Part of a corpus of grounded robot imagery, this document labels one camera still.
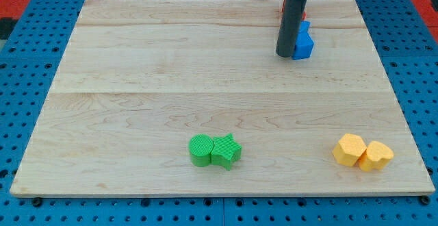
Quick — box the yellow heart block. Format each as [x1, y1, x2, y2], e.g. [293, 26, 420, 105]
[358, 140, 394, 172]

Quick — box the green cylinder block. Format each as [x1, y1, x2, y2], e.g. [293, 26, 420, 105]
[188, 134, 214, 167]

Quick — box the green star block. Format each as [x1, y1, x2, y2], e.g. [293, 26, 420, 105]
[211, 134, 242, 171]

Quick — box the wooden board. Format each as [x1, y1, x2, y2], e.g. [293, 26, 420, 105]
[10, 0, 435, 198]

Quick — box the blue block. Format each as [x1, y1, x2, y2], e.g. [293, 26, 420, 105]
[292, 21, 314, 60]

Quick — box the red block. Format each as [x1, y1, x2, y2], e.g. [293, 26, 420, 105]
[280, 0, 307, 21]

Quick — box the grey cylindrical pointer rod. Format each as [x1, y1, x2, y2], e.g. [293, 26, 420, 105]
[276, 0, 307, 58]

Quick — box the yellow hexagon block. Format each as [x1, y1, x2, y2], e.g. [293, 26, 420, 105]
[332, 133, 367, 166]

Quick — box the blue perforated base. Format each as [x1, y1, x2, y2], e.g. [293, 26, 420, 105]
[1, 0, 437, 225]

